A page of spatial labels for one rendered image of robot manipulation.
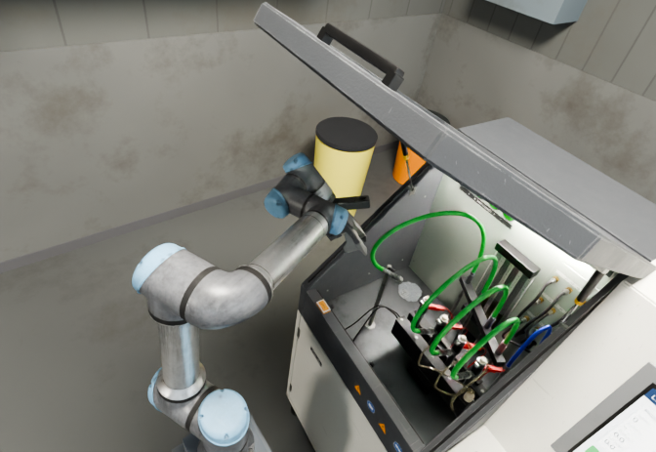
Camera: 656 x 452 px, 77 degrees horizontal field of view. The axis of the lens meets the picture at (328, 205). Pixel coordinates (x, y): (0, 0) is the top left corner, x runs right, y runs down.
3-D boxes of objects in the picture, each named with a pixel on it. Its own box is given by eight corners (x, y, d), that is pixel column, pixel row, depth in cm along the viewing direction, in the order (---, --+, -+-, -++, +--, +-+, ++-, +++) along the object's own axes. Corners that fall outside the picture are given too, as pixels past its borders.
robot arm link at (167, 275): (188, 442, 104) (183, 294, 73) (144, 410, 108) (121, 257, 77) (221, 403, 113) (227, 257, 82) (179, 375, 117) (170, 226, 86)
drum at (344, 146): (338, 186, 362) (351, 111, 316) (370, 216, 337) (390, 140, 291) (295, 201, 339) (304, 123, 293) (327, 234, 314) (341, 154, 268)
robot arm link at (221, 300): (233, 323, 70) (354, 198, 107) (184, 294, 73) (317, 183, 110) (230, 364, 76) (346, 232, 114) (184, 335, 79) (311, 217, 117)
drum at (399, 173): (409, 161, 409) (426, 104, 370) (438, 183, 386) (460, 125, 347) (380, 171, 388) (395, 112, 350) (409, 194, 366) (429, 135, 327)
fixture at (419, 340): (386, 343, 153) (395, 318, 143) (406, 332, 158) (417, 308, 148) (450, 428, 132) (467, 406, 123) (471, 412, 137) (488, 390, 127)
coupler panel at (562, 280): (509, 324, 139) (553, 263, 120) (515, 320, 141) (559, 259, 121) (541, 356, 131) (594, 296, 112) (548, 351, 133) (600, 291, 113)
